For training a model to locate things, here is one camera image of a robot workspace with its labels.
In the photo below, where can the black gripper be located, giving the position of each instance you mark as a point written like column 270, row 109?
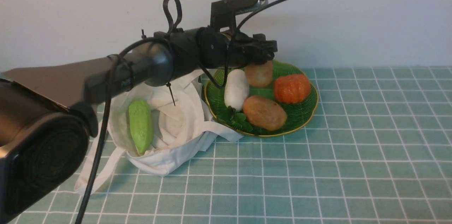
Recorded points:
column 244, row 50

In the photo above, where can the brown potato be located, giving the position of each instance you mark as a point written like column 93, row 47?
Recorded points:
column 264, row 113
column 259, row 76

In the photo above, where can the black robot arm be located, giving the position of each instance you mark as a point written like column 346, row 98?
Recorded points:
column 48, row 113

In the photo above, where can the white cloth tote bag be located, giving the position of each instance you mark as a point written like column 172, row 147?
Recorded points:
column 182, row 123

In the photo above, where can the white radish with leaves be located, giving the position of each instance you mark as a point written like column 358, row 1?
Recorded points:
column 236, row 93

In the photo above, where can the orange pumpkin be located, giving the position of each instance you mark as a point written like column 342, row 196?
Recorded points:
column 292, row 89

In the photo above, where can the brown potato on plate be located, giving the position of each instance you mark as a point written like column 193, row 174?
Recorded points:
column 264, row 113

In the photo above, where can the green leaf-shaped plate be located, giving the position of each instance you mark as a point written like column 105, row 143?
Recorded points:
column 298, row 115

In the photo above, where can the green cucumber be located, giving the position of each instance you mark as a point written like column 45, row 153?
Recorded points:
column 141, row 125

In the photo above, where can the green checkered tablecloth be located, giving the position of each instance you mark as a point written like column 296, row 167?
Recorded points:
column 378, row 150

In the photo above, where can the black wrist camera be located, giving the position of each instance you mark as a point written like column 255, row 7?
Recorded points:
column 223, row 13

